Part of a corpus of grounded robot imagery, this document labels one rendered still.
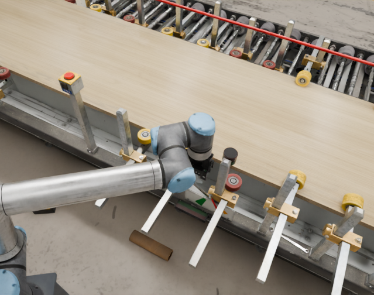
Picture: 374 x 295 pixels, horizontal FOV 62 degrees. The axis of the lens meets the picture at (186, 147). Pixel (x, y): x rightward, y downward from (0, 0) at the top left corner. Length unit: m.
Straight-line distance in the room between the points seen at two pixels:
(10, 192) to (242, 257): 1.69
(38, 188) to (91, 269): 1.43
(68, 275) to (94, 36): 1.59
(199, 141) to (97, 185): 0.36
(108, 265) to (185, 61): 1.42
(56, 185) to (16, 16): 1.96
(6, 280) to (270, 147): 1.26
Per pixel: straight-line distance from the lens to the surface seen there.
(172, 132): 0.99
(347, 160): 1.72
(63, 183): 0.89
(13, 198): 0.90
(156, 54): 2.10
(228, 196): 1.44
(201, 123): 1.01
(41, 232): 2.47
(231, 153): 1.28
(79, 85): 1.49
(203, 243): 1.34
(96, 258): 2.28
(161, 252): 2.16
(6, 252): 1.44
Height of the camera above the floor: 2.11
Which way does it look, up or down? 52 degrees down
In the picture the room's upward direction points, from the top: 4 degrees clockwise
